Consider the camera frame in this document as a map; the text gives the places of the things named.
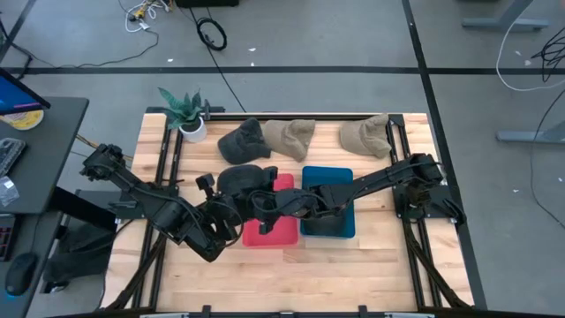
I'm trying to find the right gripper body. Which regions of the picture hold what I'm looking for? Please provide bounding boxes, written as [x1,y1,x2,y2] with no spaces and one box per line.
[273,188,320,219]

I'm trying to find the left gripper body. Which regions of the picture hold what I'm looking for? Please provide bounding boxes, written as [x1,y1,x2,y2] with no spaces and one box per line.
[207,193,249,235]

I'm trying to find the dark grey cap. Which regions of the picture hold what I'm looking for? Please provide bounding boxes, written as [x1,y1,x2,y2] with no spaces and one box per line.
[216,117,273,165]
[215,163,279,198]

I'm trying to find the pink translucent plastic bin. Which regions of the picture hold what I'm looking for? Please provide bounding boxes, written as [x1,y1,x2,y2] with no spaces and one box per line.
[241,172,300,247]

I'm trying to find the blue translucent plastic bin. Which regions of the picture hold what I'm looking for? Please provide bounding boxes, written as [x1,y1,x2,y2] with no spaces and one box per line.
[299,165,357,239]

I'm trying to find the white plant pot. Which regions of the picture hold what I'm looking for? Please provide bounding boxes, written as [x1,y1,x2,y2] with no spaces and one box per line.
[178,115,208,144]

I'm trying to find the green snake plant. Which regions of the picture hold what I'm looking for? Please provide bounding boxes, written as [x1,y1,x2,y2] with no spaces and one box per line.
[157,87,208,132]

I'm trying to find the black hard case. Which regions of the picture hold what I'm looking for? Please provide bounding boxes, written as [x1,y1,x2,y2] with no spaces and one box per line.
[175,0,240,8]

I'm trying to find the black office desk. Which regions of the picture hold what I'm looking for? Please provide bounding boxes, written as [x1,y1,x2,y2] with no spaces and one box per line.
[0,96,90,318]

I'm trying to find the black computer mouse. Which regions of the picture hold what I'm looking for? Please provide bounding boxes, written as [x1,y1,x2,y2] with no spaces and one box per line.
[4,252,39,297]

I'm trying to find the clear plastic bag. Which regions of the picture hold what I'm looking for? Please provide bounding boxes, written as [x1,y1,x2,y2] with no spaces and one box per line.
[0,175,21,208]

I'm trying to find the yellow round disc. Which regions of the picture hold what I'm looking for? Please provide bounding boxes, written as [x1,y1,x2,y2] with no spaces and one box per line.
[2,109,45,132]

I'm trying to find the black keyboard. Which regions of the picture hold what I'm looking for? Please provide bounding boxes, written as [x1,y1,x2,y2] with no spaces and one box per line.
[0,137,27,178]

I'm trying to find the computer monitor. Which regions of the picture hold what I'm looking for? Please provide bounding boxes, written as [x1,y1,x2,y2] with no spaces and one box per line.
[0,68,52,117]

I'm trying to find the grey desk leg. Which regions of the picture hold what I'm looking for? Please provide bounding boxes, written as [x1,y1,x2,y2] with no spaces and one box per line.
[496,121,565,145]
[461,0,551,33]

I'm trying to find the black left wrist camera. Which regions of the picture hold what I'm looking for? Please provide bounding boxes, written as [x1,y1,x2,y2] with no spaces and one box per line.
[196,173,218,193]

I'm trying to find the tan corduroy cap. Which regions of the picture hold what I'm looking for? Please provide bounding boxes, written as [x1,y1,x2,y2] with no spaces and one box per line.
[263,118,317,163]
[338,113,393,160]

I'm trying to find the black corner bracket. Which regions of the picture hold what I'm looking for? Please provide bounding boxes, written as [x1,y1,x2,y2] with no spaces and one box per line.
[201,99,225,117]

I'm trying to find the black aluminium table frame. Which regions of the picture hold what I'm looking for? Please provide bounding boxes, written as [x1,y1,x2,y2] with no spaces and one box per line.
[101,105,476,318]

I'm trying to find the coiled black cable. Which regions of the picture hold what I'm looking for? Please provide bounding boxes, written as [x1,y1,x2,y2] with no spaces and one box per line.
[196,17,229,52]

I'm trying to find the white power strip cables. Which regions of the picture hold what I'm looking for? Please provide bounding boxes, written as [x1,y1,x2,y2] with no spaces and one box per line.
[124,0,171,34]

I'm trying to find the long black floor cable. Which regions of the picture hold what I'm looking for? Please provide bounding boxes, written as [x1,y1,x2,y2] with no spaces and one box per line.
[529,87,565,229]

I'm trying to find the white floor cable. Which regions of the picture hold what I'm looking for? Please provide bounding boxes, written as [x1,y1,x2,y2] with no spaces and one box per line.
[495,0,565,93]

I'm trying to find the black tangled cables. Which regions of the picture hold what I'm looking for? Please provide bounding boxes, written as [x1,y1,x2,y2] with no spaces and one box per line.
[531,26,565,83]

